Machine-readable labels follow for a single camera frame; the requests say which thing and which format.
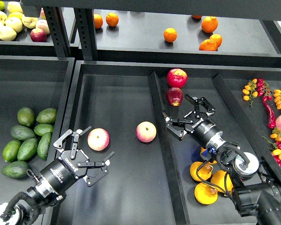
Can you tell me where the green avocado top right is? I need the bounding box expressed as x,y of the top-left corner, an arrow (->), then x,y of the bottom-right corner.
36,108 -> 57,124

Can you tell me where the orange on shelf centre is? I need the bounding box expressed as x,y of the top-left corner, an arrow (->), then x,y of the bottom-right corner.
163,28 -> 177,43

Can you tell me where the dark green avocado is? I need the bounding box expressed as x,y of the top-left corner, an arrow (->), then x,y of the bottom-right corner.
10,125 -> 36,141
1,161 -> 30,179

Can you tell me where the mixed cherry tomatoes lower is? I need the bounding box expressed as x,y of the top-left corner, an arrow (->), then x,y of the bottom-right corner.
263,127 -> 281,168

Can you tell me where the orange on shelf upper right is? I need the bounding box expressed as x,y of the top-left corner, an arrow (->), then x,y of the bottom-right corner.
201,16 -> 218,33

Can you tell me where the black upper shelf tray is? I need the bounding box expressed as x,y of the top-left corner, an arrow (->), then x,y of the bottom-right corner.
96,11 -> 281,68

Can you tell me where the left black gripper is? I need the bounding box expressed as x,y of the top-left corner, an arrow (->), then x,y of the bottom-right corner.
40,126 -> 115,194

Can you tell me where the yellow pear lower left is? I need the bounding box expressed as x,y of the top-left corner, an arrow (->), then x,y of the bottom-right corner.
190,162 -> 213,182

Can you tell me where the yellow pear middle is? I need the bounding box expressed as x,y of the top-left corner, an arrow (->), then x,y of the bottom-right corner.
200,147 -> 217,165

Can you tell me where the orange cherry tomato vine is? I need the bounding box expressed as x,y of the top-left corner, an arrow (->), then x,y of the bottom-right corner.
242,78 -> 258,107

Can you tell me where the pink apple left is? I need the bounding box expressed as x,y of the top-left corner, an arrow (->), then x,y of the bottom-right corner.
87,128 -> 110,151

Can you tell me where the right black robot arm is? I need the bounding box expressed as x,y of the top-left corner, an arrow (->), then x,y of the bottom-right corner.
163,94 -> 281,225

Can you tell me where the black shelf post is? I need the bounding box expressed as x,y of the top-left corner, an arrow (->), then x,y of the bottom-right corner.
74,8 -> 98,61
43,6 -> 70,58

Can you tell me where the red apple upper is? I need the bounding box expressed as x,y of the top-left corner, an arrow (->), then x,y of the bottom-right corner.
167,68 -> 188,89

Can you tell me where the red cherry tomato vine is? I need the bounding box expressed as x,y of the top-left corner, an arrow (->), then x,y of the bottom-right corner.
257,78 -> 273,102

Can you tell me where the green avocado top left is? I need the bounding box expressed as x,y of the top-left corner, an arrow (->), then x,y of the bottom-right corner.
17,107 -> 35,127

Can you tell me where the red chili pepper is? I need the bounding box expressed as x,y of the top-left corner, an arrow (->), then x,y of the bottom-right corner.
262,96 -> 276,129

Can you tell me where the red apple on shelf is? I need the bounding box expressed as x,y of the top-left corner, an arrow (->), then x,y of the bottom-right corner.
30,28 -> 47,42

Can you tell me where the green avocado small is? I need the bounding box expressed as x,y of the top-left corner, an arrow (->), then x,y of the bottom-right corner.
34,123 -> 54,136

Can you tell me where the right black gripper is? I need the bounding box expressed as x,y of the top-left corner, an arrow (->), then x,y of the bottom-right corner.
162,94 -> 224,148

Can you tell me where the pink apple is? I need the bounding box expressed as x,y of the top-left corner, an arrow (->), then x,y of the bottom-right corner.
136,121 -> 157,143
87,128 -> 110,151

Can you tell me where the yellow pear with stem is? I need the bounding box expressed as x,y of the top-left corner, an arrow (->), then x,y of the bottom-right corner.
194,182 -> 218,205

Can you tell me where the orange on shelf front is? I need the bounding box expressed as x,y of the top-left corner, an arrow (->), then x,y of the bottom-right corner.
199,39 -> 218,51

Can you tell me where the pink apple centre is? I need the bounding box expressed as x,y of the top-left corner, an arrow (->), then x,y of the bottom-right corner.
136,121 -> 157,143

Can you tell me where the black shelf post right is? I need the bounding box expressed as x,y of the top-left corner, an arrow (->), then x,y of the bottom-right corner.
74,8 -> 98,61

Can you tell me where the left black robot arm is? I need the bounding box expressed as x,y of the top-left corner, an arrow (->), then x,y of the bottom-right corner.
0,127 -> 114,225

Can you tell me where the orange partly hidden top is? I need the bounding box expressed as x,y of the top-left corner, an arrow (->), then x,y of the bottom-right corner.
192,15 -> 202,19

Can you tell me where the black shelf post left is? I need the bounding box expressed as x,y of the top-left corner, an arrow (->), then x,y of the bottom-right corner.
43,6 -> 70,58

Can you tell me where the black centre tray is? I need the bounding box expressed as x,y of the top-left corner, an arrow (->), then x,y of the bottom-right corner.
42,61 -> 281,225

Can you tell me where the dark red apple lower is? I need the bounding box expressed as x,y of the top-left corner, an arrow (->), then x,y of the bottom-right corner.
166,87 -> 184,106

